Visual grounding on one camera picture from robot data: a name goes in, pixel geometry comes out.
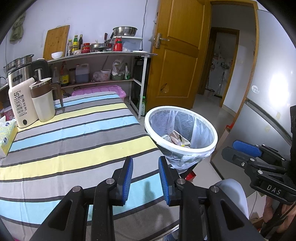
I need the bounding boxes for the beige paper bag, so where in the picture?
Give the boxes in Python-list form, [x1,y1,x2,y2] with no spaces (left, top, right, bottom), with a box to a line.
[172,130,191,146]

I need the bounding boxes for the wooden cutting board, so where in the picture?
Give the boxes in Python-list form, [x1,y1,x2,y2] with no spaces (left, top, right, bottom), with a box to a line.
[43,25,70,61]

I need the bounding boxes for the steel cooking pots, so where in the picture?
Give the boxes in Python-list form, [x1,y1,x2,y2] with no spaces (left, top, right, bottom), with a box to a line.
[3,54,35,71]

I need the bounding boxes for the pink floral package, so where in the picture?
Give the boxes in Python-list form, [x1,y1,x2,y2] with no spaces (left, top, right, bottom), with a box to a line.
[0,107,14,121]

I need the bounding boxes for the silver refrigerator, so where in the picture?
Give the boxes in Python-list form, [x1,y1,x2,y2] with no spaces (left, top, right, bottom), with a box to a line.
[209,9,296,181]

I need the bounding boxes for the yellow wooden door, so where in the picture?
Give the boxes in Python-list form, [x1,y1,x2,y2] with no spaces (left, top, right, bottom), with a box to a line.
[146,0,211,110]

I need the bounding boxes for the person's right hand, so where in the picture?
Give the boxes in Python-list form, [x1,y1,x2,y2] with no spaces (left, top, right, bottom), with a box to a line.
[262,197,296,232]

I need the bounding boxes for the white thermal kettle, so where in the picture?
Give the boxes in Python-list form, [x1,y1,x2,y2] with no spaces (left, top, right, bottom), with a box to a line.
[8,77,38,128]

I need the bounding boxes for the plastic bags bundle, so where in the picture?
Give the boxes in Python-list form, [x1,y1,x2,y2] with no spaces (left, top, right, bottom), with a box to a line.
[111,59,133,80]

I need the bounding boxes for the white plastic container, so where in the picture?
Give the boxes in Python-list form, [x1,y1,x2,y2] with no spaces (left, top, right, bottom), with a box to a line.
[120,36,143,52]

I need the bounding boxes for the red plastic bottle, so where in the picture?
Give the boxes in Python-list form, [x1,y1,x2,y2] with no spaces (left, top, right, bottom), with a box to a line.
[113,36,123,52]

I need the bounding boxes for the stainless steel electric kettle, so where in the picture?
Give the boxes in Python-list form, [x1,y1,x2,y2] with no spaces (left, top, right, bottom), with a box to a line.
[7,59,52,86]

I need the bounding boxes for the brass door handle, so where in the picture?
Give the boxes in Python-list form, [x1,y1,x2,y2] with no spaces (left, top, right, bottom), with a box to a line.
[155,33,170,49]

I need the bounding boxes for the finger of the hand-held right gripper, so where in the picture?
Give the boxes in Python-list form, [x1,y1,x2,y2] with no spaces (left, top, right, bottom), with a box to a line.
[221,147,287,175]
[232,140,289,163]

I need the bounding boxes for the brown white lidded mug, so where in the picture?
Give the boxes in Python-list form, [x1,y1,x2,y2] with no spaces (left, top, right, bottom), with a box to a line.
[29,77,64,122]

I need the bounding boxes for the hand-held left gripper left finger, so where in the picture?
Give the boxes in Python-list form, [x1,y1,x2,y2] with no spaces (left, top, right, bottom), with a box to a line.
[30,156,134,241]

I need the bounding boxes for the yellow white tissue pack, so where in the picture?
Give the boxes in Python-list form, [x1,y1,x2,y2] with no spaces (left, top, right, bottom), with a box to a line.
[0,116,18,158]

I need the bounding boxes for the stainless steel bowl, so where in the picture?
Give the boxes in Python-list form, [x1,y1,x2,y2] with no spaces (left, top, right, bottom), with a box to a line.
[112,26,138,37]

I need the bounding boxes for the pink storage box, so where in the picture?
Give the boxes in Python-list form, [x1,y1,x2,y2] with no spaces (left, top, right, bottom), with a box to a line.
[71,85,127,101]

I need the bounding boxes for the white plastic tub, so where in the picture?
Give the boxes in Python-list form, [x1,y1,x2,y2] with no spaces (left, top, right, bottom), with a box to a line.
[100,69,112,81]

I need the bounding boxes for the green hanging cloth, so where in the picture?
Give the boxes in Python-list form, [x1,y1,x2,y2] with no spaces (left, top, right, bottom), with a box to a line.
[9,11,26,42]

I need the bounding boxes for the white trash bin with bag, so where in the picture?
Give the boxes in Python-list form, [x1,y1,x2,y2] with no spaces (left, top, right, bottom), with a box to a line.
[144,105,218,176]

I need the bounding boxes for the steel pan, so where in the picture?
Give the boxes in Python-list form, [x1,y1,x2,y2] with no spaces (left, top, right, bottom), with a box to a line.
[90,42,114,52]

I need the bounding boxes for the clear plastic bin liner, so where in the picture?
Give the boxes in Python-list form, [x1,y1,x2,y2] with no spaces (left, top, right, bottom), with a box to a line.
[148,109,214,171]

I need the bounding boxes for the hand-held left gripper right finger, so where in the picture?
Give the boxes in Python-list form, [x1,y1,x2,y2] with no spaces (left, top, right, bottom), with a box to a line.
[158,156,264,241]

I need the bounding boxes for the dark liquid plastic jug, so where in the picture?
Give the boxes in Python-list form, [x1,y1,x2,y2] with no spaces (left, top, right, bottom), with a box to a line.
[75,64,90,83]

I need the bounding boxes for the soy sauce bottle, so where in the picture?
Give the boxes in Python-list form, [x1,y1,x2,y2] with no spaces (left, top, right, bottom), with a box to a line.
[60,64,70,87]

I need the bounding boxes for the green plastic bottle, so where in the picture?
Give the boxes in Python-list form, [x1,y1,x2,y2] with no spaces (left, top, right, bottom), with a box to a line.
[139,96,148,117]

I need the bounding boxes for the white shelf rack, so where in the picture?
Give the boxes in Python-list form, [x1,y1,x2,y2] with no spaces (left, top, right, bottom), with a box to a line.
[47,51,158,120]

